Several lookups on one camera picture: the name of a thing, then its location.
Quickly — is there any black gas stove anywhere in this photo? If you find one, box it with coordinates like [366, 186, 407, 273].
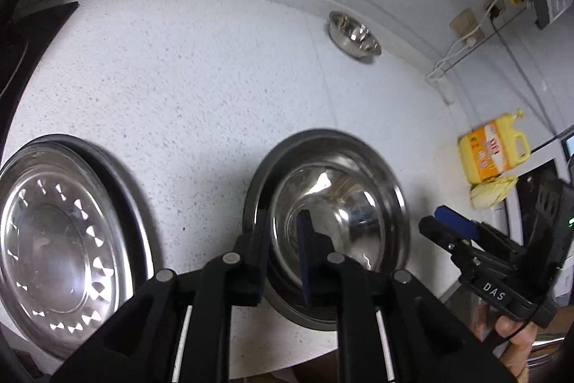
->
[0, 1, 80, 151]

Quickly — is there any large steel bowl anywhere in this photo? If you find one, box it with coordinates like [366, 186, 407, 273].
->
[243, 129, 412, 331]

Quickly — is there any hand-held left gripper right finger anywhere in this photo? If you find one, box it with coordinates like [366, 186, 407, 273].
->
[297, 210, 516, 383]

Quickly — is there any microwave oven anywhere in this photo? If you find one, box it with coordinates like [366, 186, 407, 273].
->
[506, 159, 571, 247]

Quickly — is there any wall outlet with black plug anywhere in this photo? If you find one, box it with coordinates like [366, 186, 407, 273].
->
[483, 0, 508, 20]

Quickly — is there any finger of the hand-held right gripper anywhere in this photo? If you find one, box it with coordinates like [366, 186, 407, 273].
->
[434, 206, 508, 250]
[419, 216, 477, 281]

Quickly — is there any yellow detergent bottle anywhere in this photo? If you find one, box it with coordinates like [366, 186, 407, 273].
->
[458, 108, 532, 185]

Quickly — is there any person's right hand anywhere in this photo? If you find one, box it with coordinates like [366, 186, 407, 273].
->
[471, 301, 540, 383]

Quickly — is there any large steel plate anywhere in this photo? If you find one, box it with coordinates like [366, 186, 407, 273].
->
[0, 134, 156, 362]

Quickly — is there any yellow cloth piece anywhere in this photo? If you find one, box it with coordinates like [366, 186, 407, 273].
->
[469, 175, 518, 211]

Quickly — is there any black power cable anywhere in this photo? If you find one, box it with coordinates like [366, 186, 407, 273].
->
[490, 17, 574, 151]

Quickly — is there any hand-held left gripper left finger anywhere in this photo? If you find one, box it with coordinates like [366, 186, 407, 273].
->
[54, 212, 272, 383]

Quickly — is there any white power cable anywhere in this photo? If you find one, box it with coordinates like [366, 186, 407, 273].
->
[425, 37, 477, 106]

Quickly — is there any wall outlet with white plug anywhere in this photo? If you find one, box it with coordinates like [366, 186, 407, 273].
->
[450, 8, 486, 45]

